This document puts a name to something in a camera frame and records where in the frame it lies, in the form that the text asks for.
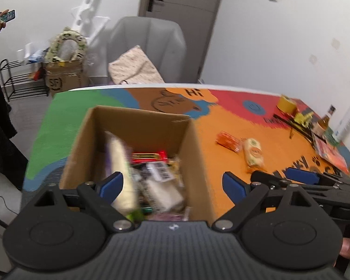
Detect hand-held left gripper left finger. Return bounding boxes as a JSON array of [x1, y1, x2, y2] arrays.
[[32, 172, 135, 233]]

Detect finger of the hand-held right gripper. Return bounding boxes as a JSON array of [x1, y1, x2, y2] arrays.
[[250, 170, 339, 208], [286, 168, 343, 185]]

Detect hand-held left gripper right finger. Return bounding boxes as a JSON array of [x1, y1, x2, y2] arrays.
[[212, 171, 320, 231]]

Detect long cream bread packet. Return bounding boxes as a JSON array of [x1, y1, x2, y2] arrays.
[[104, 131, 138, 214]]

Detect beige bun packet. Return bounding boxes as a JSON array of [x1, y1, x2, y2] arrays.
[[242, 138, 265, 173]]

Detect bright green snack packet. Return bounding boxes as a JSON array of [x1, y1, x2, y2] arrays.
[[125, 206, 153, 223]]

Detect red snack packet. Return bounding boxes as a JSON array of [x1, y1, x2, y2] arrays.
[[131, 150, 168, 164]]

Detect white cake packet black label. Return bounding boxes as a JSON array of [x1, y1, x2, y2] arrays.
[[139, 161, 185, 211]]

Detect purple bread packet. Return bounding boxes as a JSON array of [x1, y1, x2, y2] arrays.
[[150, 208, 191, 222]]

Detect orange snack packet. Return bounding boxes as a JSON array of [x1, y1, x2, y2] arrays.
[[215, 131, 243, 153]]

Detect amber glass bottle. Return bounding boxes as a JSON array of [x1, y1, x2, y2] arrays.
[[312, 105, 338, 136]]

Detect white plastic bottle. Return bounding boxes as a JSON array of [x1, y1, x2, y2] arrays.
[[332, 99, 350, 142]]

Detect yellow tape roll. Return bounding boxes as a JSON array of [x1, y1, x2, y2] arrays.
[[276, 94, 298, 114]]

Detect taped brown cardboard box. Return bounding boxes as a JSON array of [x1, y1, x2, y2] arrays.
[[45, 61, 90, 97]]

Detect beige patterned cloth bag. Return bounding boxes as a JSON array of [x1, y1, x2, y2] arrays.
[[108, 45, 165, 85]]

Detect black shoe rack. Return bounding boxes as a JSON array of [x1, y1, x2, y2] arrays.
[[0, 59, 51, 102]]

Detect grey chair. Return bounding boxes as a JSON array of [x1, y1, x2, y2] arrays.
[[106, 16, 188, 86]]

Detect white plastic bags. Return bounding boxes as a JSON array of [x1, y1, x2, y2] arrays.
[[17, 42, 47, 65]]

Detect grey door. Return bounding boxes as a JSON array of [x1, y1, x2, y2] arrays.
[[138, 0, 227, 84]]

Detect white rack with holes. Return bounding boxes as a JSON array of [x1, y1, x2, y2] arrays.
[[71, 0, 110, 53]]

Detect smartphone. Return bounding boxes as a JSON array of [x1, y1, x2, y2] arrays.
[[0, 9, 16, 29]]

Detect black floor cable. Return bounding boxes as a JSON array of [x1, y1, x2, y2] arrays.
[[0, 196, 21, 211]]

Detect patterned ring cushion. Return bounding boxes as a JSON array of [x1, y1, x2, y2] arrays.
[[45, 26, 88, 64]]

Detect black door handle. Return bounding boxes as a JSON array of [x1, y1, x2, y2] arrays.
[[147, 0, 164, 13]]

